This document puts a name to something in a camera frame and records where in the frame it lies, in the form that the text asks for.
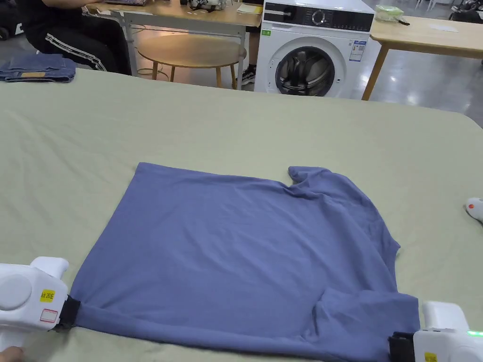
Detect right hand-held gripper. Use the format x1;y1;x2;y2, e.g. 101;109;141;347
388;300;483;362

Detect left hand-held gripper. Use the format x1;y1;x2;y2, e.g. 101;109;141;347
0;256;82;349

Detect blue t-shirt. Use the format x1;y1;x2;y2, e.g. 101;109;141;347
69;162;421;362

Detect person's left hand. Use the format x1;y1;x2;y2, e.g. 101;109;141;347
0;346;25;362

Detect white hand controller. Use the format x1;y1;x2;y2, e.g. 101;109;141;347
464;197;483;230

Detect folded blue jeans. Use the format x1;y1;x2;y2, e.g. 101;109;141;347
0;53;78;83

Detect bed with pale green sheet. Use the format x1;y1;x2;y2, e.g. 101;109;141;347
0;67;483;362

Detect round wooden side table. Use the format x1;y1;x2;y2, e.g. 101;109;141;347
137;34;248;91

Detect light wooden table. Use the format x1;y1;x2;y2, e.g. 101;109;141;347
361;5;483;101

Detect white washing machine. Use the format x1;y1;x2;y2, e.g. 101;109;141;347
254;0;382;99

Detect long wooden desk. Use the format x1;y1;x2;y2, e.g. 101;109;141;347
81;0;264;91

